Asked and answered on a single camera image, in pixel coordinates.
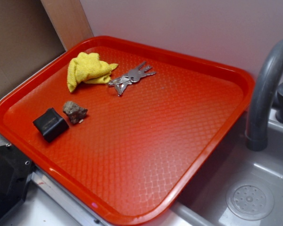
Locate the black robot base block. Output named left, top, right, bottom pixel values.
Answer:
left=0, top=144, right=34, bottom=223

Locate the yellow cloth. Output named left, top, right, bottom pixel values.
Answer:
left=67, top=52, right=118, bottom=93

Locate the silver key bunch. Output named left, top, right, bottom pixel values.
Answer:
left=107, top=61, right=157, bottom=97

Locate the red plastic tray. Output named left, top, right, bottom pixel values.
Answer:
left=0, top=36, right=254, bottom=226

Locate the grey brown rock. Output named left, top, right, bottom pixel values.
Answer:
left=62, top=101, right=88, bottom=124

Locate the small black box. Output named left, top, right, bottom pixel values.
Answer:
left=33, top=108, right=69, bottom=143

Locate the grey curved faucet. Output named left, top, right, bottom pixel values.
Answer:
left=245, top=40, right=283, bottom=151

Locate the light wooden board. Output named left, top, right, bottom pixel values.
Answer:
left=41, top=0, right=94, bottom=50

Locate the grey plastic sink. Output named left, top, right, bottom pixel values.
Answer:
left=172, top=116, right=283, bottom=226

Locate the round sink drain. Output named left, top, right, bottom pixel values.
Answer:
left=226, top=180, right=274, bottom=221

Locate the brown cardboard panel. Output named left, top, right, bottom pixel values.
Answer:
left=0, top=0, right=65, bottom=99

